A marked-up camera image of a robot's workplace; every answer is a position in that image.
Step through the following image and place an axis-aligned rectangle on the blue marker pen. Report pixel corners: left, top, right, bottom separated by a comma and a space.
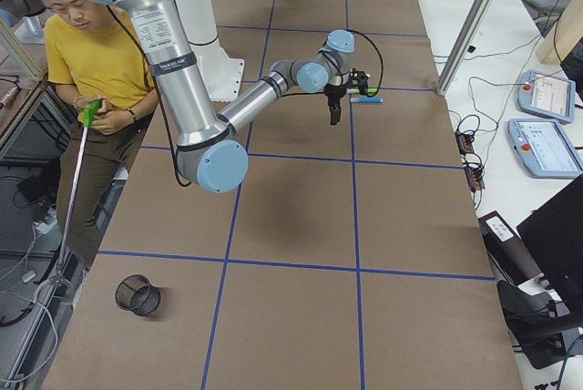
350, 97, 384, 104

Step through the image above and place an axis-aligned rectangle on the black mesh cup far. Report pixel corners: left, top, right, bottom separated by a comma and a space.
115, 274, 161, 317

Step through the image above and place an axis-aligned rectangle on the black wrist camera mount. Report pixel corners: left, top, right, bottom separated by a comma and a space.
347, 68, 369, 96

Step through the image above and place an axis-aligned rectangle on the green handled reacher stick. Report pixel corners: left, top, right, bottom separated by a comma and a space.
33, 98, 102, 303

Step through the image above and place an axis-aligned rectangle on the teach pendant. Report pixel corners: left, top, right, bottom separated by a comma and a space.
517, 70, 576, 124
506, 118, 582, 179

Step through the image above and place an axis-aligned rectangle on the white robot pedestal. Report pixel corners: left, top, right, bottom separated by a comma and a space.
176, 0, 245, 102

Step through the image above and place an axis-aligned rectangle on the teach pendant near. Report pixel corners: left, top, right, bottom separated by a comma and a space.
506, 118, 582, 179

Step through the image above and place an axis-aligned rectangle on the green marker pen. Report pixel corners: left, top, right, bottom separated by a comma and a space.
347, 87, 378, 95

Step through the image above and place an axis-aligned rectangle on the black monitor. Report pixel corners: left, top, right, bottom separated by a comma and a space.
517, 177, 582, 311

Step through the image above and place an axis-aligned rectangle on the teach pendant far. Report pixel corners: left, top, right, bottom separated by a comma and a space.
517, 70, 576, 124

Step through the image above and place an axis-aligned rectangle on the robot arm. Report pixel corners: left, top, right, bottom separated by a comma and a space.
88, 0, 354, 193

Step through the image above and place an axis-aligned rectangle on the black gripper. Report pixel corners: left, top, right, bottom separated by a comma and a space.
324, 85, 347, 126

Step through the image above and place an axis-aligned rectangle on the person in yellow shirt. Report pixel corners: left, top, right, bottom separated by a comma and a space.
22, 0, 159, 268

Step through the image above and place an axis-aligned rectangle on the aluminium frame post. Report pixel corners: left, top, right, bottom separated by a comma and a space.
435, 0, 493, 96

